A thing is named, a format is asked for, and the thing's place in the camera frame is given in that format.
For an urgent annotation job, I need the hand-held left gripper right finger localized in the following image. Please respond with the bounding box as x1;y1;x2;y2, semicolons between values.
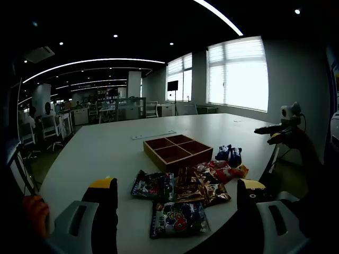
236;178;312;254

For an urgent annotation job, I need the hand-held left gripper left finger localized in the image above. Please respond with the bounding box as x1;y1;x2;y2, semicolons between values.
49;177;119;254

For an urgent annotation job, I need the golden mixed nuts packet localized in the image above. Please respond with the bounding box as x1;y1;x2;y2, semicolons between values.
197;183;231;208
176;167;198;191
194;170;220;186
174;185;206;204

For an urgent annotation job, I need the pink marshmallow packet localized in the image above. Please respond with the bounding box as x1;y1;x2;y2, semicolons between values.
214;169;240;184
210;160;233;171
196;161;218;173

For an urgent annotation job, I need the orange marshmallow packet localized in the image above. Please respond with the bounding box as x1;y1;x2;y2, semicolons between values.
234;164;249;177

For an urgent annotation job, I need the wooden four-compartment container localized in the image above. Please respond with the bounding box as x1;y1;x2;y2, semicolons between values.
143;134;214;173

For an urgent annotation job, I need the pale grey rounded object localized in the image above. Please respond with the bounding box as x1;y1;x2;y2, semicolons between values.
275;190;301;203

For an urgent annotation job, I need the white table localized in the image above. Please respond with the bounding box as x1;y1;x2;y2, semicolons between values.
39;113;283;254

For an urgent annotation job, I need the white table socket strip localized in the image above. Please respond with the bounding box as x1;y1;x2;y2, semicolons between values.
131;129;177;140

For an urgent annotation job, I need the narrow window with blinds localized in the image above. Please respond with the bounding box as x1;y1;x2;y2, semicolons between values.
166;52;193;103

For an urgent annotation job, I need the white office chair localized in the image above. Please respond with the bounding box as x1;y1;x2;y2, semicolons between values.
145;101;159;119
41;115;64;151
18;121;40;159

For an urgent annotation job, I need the black screen on tripod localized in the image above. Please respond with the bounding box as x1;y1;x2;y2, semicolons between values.
166;80;180;116

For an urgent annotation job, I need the straight ceiling light strip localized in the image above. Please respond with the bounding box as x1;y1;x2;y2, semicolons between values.
194;0;244;37

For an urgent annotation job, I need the long curved ceiling light strip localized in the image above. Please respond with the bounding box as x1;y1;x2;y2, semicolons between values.
22;58;166;84

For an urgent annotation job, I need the ceiling air conditioner vent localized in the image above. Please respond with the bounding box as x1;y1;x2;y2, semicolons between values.
23;46;56;64

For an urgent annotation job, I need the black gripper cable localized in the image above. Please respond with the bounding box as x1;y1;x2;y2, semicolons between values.
299;113;308;133

